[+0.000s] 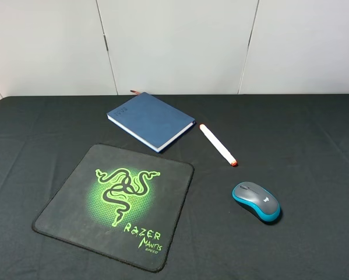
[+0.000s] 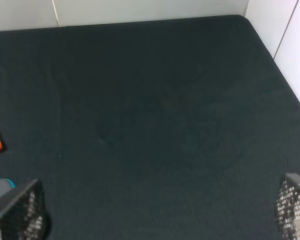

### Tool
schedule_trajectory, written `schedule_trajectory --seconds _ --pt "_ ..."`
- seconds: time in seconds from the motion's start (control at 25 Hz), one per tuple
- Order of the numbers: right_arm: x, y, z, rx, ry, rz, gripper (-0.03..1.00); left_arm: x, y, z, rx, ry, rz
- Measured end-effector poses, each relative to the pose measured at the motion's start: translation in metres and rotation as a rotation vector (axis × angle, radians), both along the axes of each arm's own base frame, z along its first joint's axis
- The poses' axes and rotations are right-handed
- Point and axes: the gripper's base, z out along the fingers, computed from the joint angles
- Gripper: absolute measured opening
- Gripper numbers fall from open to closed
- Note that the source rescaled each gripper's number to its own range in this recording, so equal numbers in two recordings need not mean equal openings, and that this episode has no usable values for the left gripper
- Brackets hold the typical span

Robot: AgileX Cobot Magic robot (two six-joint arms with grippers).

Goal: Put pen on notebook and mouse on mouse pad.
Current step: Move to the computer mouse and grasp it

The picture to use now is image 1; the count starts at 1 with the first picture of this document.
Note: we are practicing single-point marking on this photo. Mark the white pen with orange ends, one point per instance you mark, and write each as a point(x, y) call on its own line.
point(218, 145)

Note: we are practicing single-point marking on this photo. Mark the grey and teal computer mouse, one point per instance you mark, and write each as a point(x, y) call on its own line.
point(258, 201)

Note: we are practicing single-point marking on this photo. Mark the blue hardcover notebook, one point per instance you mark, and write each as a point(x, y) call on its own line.
point(151, 121)

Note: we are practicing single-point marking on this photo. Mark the black green snake mouse pad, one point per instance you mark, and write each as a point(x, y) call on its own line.
point(121, 204)

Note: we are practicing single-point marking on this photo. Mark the red bookmark ribbon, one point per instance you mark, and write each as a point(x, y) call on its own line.
point(135, 92)

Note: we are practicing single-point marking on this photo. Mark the black tablecloth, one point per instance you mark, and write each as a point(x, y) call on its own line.
point(294, 146)

